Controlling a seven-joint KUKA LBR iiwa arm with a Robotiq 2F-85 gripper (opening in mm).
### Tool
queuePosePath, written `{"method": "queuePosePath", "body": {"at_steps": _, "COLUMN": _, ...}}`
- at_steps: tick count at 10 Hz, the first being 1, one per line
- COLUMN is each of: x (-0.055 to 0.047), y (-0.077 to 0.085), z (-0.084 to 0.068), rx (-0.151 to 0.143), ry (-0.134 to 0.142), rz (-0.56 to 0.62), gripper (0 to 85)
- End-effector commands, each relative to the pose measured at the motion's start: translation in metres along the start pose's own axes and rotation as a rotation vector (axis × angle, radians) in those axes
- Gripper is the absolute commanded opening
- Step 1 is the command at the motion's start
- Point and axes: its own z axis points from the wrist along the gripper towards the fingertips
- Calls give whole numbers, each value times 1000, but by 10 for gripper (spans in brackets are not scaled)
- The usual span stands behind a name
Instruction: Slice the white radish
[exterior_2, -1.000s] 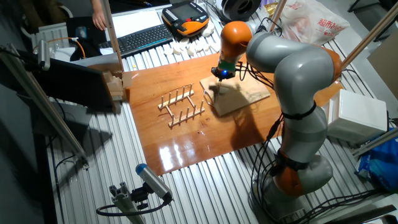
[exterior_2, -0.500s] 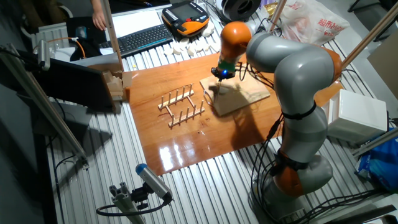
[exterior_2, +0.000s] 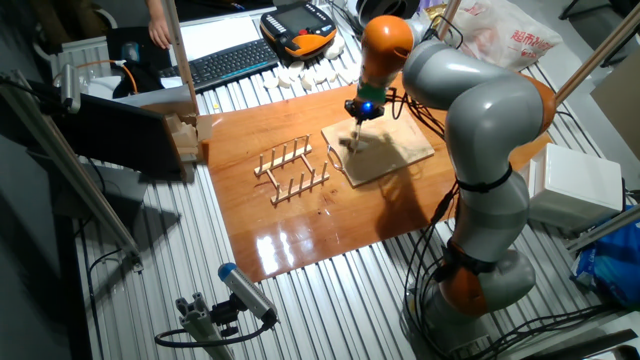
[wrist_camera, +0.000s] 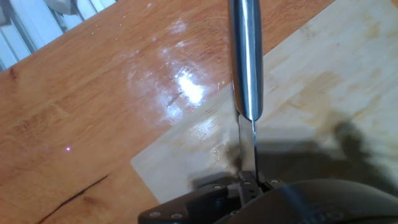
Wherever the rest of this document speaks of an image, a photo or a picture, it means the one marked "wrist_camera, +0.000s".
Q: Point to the stainless steel cleaver knife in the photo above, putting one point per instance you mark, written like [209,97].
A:
[247,62]

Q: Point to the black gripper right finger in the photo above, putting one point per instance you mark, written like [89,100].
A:
[269,183]

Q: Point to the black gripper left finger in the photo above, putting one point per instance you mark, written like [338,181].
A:
[192,208]

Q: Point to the bamboo cutting board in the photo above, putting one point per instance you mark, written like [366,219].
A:
[311,77]

